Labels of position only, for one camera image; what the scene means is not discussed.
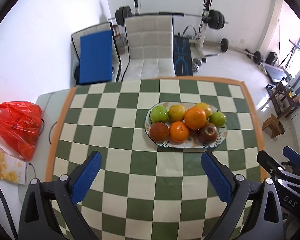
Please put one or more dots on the barbell with black plates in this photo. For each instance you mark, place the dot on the barbell with black plates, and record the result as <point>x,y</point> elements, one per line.
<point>214,19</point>

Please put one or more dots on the white squat rack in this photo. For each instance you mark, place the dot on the white squat rack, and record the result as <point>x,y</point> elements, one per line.
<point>198,42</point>

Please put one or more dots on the black speaker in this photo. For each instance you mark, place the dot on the black speaker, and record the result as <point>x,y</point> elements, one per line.
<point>272,58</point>

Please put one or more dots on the dark red round fruit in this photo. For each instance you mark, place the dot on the dark red round fruit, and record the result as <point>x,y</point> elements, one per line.
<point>159,131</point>

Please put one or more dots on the black blue exercise mat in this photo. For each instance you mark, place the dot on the black blue exercise mat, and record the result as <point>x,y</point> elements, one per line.
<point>182,57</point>

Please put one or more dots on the large yellow orange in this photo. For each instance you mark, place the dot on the large yellow orange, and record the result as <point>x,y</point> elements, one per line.
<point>176,113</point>

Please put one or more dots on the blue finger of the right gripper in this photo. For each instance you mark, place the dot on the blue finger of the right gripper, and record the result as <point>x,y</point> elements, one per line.
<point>272,167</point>
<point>292,155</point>

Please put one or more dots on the dark red apple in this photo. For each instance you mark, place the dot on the dark red apple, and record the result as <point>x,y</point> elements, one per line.
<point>208,133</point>

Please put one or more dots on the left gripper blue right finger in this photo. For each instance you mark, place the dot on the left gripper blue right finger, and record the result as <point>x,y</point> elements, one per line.
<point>219,176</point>

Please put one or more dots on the red plastic bag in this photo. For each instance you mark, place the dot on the red plastic bag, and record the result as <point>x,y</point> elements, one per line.
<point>20,125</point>

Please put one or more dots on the yellow snack box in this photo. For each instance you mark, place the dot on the yellow snack box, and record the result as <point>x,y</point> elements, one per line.
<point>12,169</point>

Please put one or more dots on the clear water jug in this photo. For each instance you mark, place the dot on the clear water jug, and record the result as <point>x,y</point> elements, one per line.
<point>120,39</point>

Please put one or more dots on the white padded chair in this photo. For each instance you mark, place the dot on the white padded chair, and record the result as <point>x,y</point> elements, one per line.
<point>150,47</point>

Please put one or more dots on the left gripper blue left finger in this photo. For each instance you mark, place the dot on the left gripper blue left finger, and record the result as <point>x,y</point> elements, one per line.
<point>82,177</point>

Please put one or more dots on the green apple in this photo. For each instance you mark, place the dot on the green apple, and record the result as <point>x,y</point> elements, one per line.
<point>159,114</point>
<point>218,119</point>

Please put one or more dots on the yellow pear-shaped citrus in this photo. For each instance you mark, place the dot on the yellow pear-shaped citrus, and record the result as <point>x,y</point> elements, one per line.
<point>206,108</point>

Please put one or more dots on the small wooden stool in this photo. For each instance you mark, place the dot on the small wooden stool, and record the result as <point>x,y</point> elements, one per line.
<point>274,125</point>

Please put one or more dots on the bright orange fruit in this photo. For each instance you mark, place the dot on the bright orange fruit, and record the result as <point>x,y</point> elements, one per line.
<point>178,132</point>

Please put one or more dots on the small dumbbell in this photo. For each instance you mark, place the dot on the small dumbbell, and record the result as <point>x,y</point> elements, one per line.
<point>196,64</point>

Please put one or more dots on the black tripod stand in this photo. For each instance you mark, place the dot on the black tripod stand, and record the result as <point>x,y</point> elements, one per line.
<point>285,63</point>

